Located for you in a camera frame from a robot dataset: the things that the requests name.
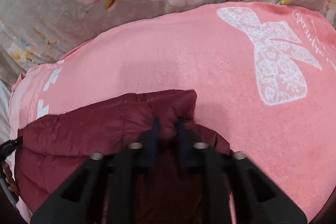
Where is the maroon puffer jacket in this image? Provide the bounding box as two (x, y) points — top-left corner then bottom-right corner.
(14, 90), (234, 224)

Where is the white curtain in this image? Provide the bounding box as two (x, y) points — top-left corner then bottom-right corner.
(0, 80), (17, 140)

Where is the grey floral blanket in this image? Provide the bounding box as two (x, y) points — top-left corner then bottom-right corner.
(0, 0), (336, 80)

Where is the pink bow-print blanket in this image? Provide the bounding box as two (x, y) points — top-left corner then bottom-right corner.
(8, 1), (336, 224)

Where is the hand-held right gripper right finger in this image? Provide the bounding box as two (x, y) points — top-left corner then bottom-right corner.
(176, 118), (307, 224)

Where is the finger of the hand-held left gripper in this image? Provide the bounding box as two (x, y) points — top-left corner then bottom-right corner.
(0, 137), (24, 159)

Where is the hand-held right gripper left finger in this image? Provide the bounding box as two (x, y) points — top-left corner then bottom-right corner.
(30, 118), (161, 224)

